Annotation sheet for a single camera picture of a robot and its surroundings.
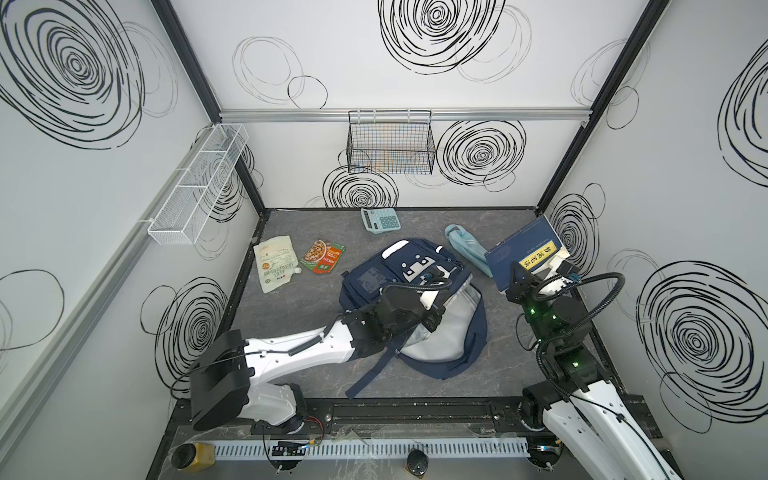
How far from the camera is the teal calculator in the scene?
114cm

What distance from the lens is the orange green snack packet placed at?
1.04 meters

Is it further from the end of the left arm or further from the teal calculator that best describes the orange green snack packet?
the end of the left arm

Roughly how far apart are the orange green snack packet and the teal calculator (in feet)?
0.46
